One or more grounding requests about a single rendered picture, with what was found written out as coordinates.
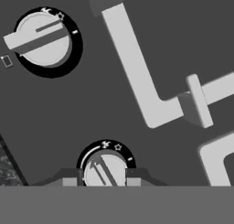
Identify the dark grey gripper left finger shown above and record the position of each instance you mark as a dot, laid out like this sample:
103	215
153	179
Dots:
70	177

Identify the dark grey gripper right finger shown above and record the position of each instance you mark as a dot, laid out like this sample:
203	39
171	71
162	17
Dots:
135	177

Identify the light grey stove grate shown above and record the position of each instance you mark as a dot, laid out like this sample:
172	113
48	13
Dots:
131	57
213	163

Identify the dark grey stove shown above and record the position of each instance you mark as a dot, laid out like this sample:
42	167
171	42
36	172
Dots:
61	112

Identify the light grey stove knob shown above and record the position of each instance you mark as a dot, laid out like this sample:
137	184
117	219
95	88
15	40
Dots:
105	171
42	41

